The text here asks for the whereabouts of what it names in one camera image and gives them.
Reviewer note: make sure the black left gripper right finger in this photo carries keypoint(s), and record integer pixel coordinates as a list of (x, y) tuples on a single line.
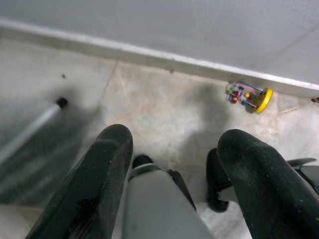
[(269, 189)]

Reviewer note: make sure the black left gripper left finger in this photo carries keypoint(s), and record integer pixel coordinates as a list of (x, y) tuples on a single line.
[(99, 179)]

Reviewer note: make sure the white table foot black tip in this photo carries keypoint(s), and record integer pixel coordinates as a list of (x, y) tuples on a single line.
[(37, 122)]

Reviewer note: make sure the colourful bead toy yellow base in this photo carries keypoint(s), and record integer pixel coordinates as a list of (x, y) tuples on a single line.
[(265, 99)]

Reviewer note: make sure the grey skirting board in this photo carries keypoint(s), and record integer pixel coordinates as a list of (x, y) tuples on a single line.
[(149, 53)]

